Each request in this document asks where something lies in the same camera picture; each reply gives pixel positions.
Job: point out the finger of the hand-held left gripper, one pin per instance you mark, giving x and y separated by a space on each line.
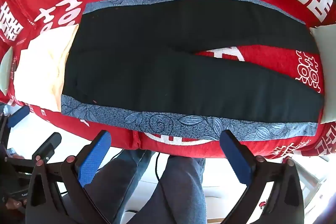
48 145
19 115

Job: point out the person's right leg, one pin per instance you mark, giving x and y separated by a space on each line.
181 187

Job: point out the person's left leg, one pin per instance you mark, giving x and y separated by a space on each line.
118 176

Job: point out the black pants with floral trim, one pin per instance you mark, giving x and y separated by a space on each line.
157 35

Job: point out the cream folded cloth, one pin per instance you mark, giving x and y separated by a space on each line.
44 64

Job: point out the person's left hand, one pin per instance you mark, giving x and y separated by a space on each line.
13 205

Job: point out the person's leg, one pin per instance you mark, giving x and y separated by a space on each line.
181 187
118 176

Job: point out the white frame furniture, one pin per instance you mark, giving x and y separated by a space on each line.
311 179

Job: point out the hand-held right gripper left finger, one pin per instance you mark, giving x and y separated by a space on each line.
94 159

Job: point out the white pillow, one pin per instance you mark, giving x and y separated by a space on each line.
5 71
326 37

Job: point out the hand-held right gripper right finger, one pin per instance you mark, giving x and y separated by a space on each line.
237 161

